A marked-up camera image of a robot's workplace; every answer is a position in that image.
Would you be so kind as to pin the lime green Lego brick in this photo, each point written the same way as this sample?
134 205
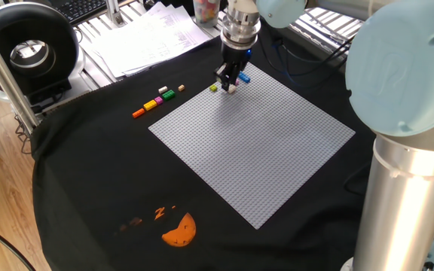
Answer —
213 88

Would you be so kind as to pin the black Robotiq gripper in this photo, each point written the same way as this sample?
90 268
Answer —
236 58

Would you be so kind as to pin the blue long Lego brick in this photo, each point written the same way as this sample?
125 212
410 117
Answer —
244 77

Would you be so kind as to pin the black computer keyboard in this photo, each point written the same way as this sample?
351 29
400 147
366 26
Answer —
81 9

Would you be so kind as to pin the white printed paper sheets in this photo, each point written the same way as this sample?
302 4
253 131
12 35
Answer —
145 41

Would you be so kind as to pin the magenta small Lego brick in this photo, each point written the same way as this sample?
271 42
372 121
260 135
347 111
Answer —
158 100

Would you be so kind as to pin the wide white Lego brick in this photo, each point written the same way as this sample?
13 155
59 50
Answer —
232 89

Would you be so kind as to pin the yellow Lego brick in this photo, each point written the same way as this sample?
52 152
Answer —
150 105

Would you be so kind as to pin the orange narrow Lego brick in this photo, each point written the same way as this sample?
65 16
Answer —
138 113

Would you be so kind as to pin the clear cup of Lego pieces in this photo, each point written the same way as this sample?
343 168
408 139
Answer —
206 12

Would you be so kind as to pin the grey Lego baseplate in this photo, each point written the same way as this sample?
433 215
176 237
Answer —
251 147

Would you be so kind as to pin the tan small Lego brick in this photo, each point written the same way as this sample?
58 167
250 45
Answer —
181 87

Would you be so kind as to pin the narrow white Lego brick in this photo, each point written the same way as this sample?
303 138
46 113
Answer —
163 89

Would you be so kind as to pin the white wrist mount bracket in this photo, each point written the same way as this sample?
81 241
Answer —
242 4

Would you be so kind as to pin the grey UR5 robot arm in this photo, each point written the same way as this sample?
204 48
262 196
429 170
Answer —
405 188

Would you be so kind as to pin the aluminium frame post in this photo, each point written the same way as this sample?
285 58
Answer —
2 71
114 13

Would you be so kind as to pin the dark green Lego brick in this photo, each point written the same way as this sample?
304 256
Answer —
169 94

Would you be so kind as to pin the black cloth with orange print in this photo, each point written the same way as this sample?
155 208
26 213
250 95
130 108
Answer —
89 169

